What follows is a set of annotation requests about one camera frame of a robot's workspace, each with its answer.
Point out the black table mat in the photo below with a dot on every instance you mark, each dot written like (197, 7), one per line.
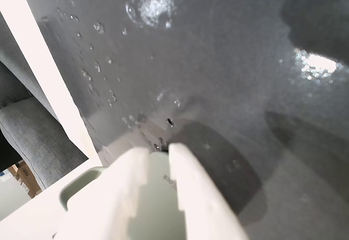
(218, 60)

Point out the grey fabric sofa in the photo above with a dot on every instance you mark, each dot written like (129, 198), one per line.
(35, 131)

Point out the brown cardboard box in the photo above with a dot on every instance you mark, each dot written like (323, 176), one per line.
(27, 178)

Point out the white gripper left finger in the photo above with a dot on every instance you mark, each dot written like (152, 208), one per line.
(109, 196)

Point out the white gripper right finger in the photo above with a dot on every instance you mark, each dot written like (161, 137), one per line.
(199, 201)

